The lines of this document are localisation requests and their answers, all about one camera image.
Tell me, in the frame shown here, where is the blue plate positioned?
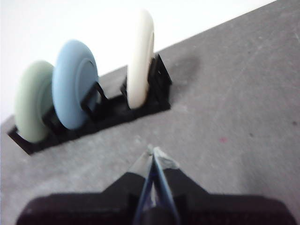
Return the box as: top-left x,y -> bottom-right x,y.
52,39 -> 99,130

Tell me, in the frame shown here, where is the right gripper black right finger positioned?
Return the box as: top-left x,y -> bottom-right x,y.
152,146 -> 296,225

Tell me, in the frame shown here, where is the cream plate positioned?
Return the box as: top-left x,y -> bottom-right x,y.
126,9 -> 156,109

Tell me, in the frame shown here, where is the green plate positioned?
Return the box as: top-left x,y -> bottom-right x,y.
14,60 -> 56,143

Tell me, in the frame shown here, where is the black plate rack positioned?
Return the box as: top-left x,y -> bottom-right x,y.
7,53 -> 173,156

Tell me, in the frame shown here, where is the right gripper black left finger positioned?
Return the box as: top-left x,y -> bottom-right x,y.
16,144 -> 153,225

